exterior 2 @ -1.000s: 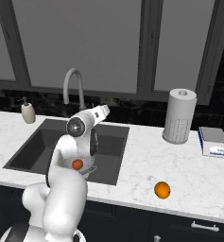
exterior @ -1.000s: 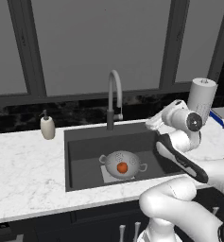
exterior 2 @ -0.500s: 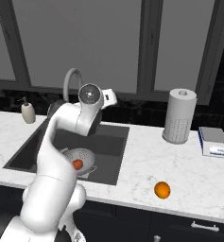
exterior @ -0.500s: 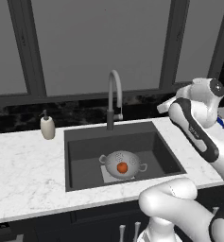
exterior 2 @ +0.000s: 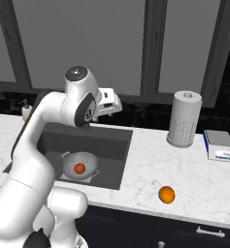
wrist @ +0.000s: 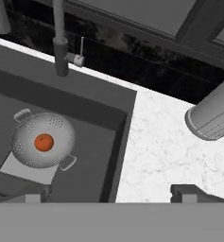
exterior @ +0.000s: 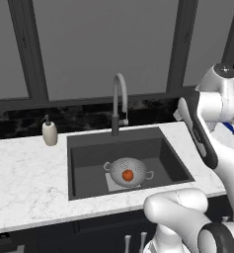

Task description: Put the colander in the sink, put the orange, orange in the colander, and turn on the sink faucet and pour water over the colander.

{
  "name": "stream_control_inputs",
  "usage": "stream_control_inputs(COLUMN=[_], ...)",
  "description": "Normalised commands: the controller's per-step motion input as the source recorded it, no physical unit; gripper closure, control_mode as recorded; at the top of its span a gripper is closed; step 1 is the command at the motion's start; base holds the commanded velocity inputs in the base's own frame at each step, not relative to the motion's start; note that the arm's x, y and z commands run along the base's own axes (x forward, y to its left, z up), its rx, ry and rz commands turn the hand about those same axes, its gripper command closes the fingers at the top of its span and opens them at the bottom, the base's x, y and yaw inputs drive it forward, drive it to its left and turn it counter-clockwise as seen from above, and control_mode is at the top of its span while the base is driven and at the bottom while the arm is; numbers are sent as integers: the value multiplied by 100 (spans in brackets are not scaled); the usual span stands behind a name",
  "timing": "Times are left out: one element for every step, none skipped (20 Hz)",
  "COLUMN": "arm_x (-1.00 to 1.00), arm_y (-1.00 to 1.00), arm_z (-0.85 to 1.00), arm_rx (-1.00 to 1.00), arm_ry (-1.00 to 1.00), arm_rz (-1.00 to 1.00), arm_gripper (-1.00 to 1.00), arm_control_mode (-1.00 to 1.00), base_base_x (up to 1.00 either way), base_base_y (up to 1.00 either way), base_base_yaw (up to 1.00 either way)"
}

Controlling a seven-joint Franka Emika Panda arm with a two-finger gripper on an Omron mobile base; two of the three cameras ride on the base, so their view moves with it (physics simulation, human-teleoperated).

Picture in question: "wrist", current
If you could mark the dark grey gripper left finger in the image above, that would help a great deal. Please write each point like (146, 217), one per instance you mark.
(37, 193)

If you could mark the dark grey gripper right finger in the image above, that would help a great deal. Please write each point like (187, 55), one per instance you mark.
(187, 193)

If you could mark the pale grey square sink plate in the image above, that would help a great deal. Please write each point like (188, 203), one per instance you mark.
(25, 171)

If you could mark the grey metal colander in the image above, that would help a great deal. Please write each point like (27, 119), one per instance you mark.
(44, 140)

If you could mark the grey kitchen sink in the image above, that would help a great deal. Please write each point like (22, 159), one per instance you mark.
(94, 132)

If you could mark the grey sink faucet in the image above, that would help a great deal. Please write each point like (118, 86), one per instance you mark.
(61, 50)

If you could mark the orange fruit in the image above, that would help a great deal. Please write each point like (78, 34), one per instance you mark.
(43, 142)

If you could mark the grey ribbed cylindrical canister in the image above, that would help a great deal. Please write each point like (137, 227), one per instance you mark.
(212, 116)

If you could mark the grey window frame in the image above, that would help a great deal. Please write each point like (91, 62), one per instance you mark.
(167, 28)

